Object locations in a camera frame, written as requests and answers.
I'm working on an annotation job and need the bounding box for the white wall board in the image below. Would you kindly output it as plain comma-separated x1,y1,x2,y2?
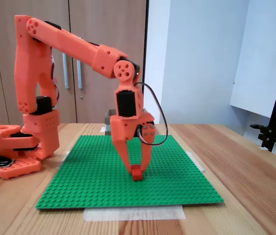
230,0,276,127

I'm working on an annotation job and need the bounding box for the green lego baseplate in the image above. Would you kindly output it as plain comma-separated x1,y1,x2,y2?
35,134,225,211

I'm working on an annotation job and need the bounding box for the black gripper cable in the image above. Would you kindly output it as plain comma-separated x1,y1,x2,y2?
133,82,170,147

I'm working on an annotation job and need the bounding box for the metal cabinet handle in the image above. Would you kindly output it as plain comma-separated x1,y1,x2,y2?
62,53,69,90
76,60,83,90

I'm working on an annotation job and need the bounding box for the brown wooden cabinet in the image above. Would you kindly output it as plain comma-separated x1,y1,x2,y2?
0,0,150,126

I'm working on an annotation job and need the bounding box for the brown cardboard box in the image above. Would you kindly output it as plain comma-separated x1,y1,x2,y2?
104,107,151,137

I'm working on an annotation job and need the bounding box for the black camera stand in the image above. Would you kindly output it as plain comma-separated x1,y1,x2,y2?
250,40,276,153

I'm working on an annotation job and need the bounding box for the red lego block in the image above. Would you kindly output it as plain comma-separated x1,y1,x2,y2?
131,164,143,182

